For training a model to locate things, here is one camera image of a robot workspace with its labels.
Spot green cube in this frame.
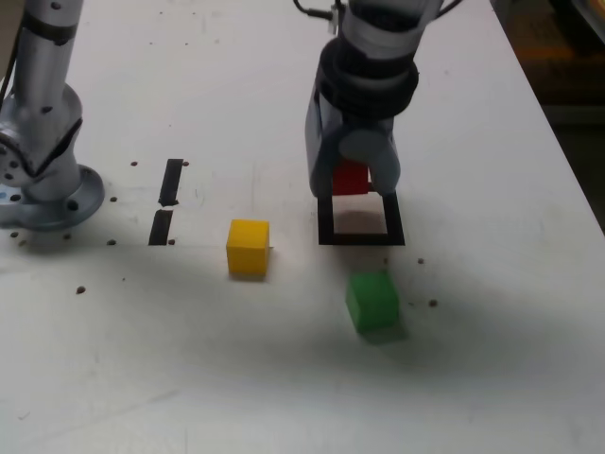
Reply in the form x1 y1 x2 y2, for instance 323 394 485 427
344 270 401 332

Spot yellow cube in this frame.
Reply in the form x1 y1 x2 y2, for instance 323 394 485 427
225 218 271 277

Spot black tape square outline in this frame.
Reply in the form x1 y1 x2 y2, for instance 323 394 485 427
317 191 406 247

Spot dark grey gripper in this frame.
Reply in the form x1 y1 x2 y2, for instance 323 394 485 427
304 86 403 198

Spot red cube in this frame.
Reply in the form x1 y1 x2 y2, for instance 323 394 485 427
333 159 371 196

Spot black tape strip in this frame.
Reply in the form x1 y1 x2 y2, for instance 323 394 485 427
147 158 184 247

